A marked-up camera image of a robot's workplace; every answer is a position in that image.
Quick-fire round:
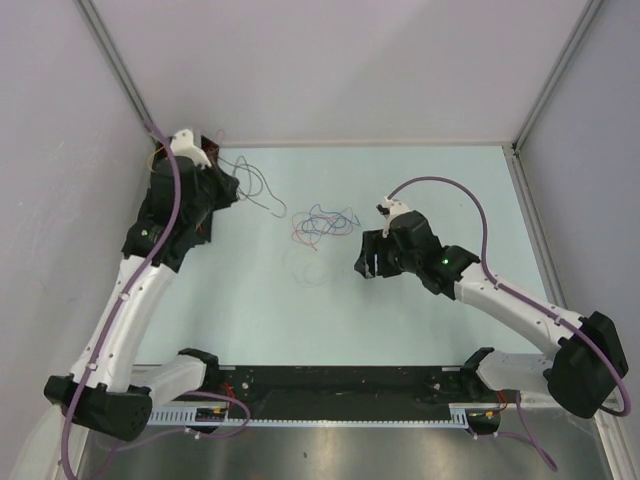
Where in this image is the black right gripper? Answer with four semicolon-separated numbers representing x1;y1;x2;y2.
353;229;420;280

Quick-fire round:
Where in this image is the dark brown cable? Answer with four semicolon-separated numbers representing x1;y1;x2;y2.
219;154;288;219

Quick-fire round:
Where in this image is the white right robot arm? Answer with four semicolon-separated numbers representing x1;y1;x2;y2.
354;200;628;419

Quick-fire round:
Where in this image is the black compartment storage bin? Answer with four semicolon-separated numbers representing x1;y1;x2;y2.
196;133;220;245

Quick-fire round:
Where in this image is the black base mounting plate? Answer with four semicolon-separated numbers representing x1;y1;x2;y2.
200;366;515;432

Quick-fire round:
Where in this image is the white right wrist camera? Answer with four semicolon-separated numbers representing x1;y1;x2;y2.
376;197;412;238

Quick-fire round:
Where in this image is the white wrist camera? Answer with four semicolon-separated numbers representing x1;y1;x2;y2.
376;197;412;238
170;128;212;168

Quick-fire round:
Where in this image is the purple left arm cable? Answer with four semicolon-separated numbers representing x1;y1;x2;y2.
59;122;251;469

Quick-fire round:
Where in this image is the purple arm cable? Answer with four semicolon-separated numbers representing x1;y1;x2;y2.
384;175;632;471
59;122;251;469

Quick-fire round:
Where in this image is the blue cable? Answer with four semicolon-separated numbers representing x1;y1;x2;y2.
299;202;362;236

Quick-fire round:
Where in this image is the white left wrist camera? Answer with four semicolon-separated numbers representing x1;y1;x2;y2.
170;128;212;168

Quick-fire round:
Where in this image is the pink cable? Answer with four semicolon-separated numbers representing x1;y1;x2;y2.
290;209;354;252

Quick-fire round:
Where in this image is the aluminium corner post right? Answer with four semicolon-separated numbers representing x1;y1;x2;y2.
512;0;606;151

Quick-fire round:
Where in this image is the aluminium corner post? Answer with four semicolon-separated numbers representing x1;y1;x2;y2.
512;0;606;151
74;0;152;132

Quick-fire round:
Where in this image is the grey slotted cable duct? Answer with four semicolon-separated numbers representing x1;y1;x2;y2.
148;404;469;429

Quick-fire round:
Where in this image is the aluminium corner post left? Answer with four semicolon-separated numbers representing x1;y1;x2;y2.
74;0;152;132

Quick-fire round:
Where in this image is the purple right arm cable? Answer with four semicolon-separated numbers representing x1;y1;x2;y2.
384;175;632;471

